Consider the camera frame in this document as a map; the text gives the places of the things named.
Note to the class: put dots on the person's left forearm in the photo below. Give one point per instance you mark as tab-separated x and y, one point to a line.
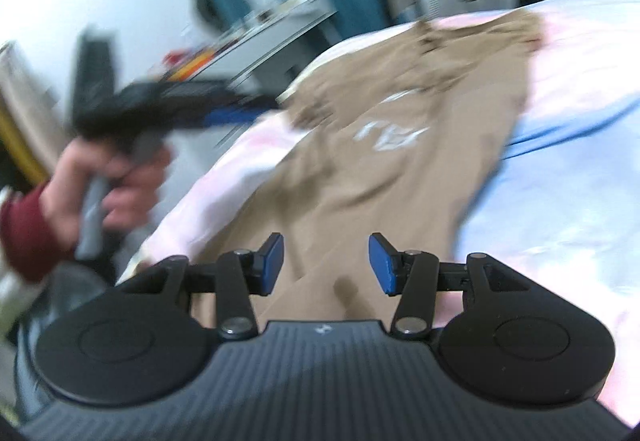
25	231

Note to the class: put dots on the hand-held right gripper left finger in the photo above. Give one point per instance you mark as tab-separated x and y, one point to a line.
272	263

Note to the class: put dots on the person's leg in jeans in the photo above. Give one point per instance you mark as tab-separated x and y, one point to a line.
27	371

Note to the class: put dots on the orange tissue box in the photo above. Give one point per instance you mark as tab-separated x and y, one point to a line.
187	63

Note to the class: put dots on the tan hoodie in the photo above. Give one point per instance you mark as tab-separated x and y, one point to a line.
375	181

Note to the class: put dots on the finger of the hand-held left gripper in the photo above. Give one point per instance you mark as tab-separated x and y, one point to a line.
240	113

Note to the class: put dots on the white dressing desk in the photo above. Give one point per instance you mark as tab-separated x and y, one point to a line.
280	31

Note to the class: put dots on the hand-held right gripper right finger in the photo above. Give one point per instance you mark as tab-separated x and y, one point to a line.
380	266

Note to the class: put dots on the person's left hand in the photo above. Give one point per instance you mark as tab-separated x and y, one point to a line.
60	201

